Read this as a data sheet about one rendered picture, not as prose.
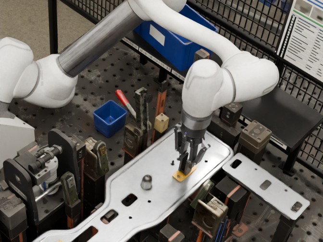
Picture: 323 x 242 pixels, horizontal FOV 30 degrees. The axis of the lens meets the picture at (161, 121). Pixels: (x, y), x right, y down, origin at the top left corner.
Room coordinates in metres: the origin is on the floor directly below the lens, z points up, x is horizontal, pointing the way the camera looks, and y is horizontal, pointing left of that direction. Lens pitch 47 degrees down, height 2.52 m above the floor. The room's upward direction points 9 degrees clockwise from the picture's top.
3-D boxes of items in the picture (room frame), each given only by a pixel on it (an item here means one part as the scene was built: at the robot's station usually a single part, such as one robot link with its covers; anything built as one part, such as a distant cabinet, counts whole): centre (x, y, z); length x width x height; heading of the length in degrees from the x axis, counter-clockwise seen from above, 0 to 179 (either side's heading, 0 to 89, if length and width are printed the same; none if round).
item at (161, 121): (1.39, 0.00, 0.88); 0.04 x 0.04 x 0.36; 55
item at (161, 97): (1.42, 0.01, 0.95); 0.03 x 0.01 x 0.50; 145
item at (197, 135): (1.22, -0.10, 1.20); 0.08 x 0.07 x 0.09; 55
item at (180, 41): (1.83, 0.01, 1.10); 0.30 x 0.17 x 0.13; 45
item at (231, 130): (1.46, -0.22, 0.85); 0.12 x 0.03 x 0.30; 55
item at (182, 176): (1.22, -0.10, 1.01); 0.08 x 0.04 x 0.01; 145
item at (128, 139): (1.35, 0.08, 0.88); 0.07 x 0.06 x 0.35; 55
